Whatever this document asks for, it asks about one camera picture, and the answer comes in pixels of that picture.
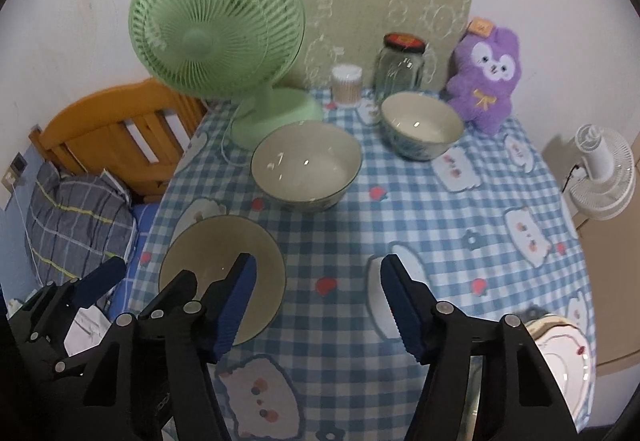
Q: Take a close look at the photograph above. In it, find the ceramic bowl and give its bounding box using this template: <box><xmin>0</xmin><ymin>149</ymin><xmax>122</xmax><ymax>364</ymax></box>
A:
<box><xmin>250</xmin><ymin>120</ymin><xmax>362</xmax><ymax>214</ymax></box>
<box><xmin>158</xmin><ymin>216</ymin><xmax>286</xmax><ymax>346</ymax></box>
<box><xmin>380</xmin><ymin>91</ymin><xmax>465</xmax><ymax>162</ymax></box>

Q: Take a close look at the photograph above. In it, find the white red-rimmed plate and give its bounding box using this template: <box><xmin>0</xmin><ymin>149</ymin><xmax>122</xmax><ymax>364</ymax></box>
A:
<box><xmin>536</xmin><ymin>324</ymin><xmax>592</xmax><ymax>421</ymax></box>

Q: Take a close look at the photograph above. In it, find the yellow floral plate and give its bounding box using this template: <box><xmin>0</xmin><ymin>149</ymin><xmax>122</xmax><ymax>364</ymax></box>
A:
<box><xmin>526</xmin><ymin>309</ymin><xmax>594</xmax><ymax>430</ymax></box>

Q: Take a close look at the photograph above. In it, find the blue plaid pillow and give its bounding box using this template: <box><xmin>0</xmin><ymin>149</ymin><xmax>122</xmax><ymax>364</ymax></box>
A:
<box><xmin>25</xmin><ymin>162</ymin><xmax>137</xmax><ymax>284</ymax></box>

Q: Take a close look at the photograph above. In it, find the beige door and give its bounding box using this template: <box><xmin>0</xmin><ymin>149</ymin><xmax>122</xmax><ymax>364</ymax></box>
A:
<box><xmin>577</xmin><ymin>156</ymin><xmax>639</xmax><ymax>375</ymax></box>

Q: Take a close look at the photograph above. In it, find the blue checkered cat tablecloth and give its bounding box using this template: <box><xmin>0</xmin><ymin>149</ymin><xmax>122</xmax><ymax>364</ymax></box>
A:
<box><xmin>129</xmin><ymin>94</ymin><xmax>596</xmax><ymax>440</ymax></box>

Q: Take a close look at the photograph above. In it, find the white standing fan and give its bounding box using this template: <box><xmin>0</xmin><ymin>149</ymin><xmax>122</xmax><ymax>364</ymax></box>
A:
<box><xmin>561</xmin><ymin>124</ymin><xmax>637</xmax><ymax>225</ymax></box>

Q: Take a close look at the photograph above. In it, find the green desk fan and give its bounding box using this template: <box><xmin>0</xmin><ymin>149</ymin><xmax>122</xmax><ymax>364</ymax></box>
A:
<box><xmin>128</xmin><ymin>0</ymin><xmax>323</xmax><ymax>151</ymax></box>

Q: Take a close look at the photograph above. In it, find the glass jar red lid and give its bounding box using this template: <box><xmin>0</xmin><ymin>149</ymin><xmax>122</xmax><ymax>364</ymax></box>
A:
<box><xmin>373</xmin><ymin>33</ymin><xmax>426</xmax><ymax>105</ymax></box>

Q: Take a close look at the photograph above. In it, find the green patterned mat board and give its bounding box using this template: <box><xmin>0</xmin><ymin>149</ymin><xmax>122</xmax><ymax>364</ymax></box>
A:
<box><xmin>280</xmin><ymin>0</ymin><xmax>472</xmax><ymax>91</ymax></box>

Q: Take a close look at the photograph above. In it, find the purple plush bunny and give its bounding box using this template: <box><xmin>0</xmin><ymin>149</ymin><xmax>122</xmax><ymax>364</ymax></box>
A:
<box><xmin>446</xmin><ymin>18</ymin><xmax>522</xmax><ymax>136</ymax></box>

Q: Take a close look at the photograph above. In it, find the wall power socket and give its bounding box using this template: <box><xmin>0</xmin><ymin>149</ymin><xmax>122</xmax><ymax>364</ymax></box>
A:
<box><xmin>0</xmin><ymin>153</ymin><xmax>28</xmax><ymax>212</ymax></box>

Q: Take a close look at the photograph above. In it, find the white fan power cable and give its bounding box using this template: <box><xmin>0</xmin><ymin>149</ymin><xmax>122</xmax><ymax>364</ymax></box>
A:
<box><xmin>560</xmin><ymin>162</ymin><xmax>584</xmax><ymax>194</ymax></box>

